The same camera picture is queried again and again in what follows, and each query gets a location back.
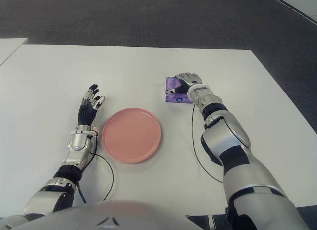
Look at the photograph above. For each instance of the pink round plate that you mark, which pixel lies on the pink round plate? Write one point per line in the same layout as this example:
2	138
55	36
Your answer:
131	136

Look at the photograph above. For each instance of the purple tissue paper pack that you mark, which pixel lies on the purple tissue paper pack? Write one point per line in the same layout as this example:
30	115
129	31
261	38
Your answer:
173	99

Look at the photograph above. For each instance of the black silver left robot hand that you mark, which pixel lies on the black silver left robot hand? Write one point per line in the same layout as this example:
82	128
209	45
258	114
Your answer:
86	113

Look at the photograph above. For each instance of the small left wrist camera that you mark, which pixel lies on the small left wrist camera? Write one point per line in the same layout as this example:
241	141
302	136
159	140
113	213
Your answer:
95	131

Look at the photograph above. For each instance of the white side table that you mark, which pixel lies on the white side table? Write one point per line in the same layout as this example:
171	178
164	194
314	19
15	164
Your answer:
10	47

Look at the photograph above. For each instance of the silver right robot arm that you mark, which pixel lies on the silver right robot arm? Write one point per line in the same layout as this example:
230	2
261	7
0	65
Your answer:
227	141

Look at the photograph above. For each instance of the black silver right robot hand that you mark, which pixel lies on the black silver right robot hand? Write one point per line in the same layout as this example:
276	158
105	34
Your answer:
192	79

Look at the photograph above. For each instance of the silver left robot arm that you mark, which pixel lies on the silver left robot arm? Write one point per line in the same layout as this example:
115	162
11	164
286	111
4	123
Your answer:
78	141

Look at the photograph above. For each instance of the grey robot torso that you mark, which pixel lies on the grey robot torso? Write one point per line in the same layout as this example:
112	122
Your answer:
119	215

